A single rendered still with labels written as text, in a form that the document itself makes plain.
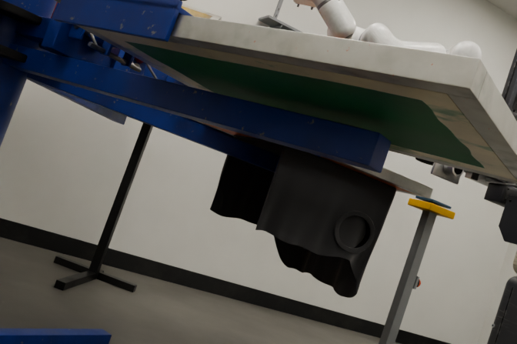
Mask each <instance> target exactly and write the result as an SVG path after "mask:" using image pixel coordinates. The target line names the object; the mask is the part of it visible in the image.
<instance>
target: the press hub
mask: <svg viewBox="0 0 517 344"><path fill-rule="evenodd" d="M56 3H57V1H55V0H0V13H2V14H3V16H2V19H1V21H0V147H1V144H2V141H3V138H4V137H5V133H6V131H7V129H8V125H9V123H10V121H11V119H12V116H13V113H14V111H15V107H16V105H17V103H18V100H19V98H20V95H21V93H22V89H23V88H24V85H25V82H26V80H27V74H28V73H27V72H23V71H20V70H18V69H16V68H13V67H11V66H9V65H6V64H3V60H4V58H8V59H11V60H15V61H17V62H23V63H25V62H26V59H27V58H28V57H27V55H25V54H22V53H21V52H17V51H16V50H14V49H11V48H9V45H10V44H14V45H20V46H24V47H27V48H33V49H36V50H38V49H39V43H40V42H34V41H31V40H30V39H28V38H26V37H23V36H21V35H19V34H17V33H15V30H16V27H17V25H18V22H26V23H30V24H34V25H40V24H41V22H42V17H46V18H51V17H52V13H53V11H54V8H55V5H56ZM39 16H41V17H39Z"/></svg>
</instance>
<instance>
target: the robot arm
mask: <svg viewBox="0 0 517 344"><path fill-rule="evenodd" d="M293 2H294V3H295V4H297V7H299V4H300V5H307V6H311V10H313V8H317V9H318V11H319V13H320V15H321V16H322V18H323V20H324V22H325V23H326V25H327V27H328V29H327V36H331V37H336V38H346V39H351V40H357V41H363V42H372V43H378V44H383V45H394V46H398V47H404V48H414V49H420V50H425V51H430V52H441V53H446V54H451V55H461V56H467V57H473V58H480V59H482V52H481V49H480V47H479V46H478V45H477V44H475V43H474V42H471V41H463V42H459V43H457V44H456V45H454V46H452V47H451V48H450V49H445V48H444V47H443V46H442V45H441V44H439V43H438V42H410V41H402V40H400V39H397V38H396V37H395V36H394V35H393V34H392V33H391V32H390V30H389V28H388V27H387V26H386V25H384V24H382V23H378V22H377V23H373V24H371V25H370V26H369V27H368V28H367V29H363V28H359V27H357V26H356V24H355V20H354V18H353V17H352V14H351V13H350V11H349V10H348V8H347V6H346V5H345V3H344V2H343V0H293Z"/></svg>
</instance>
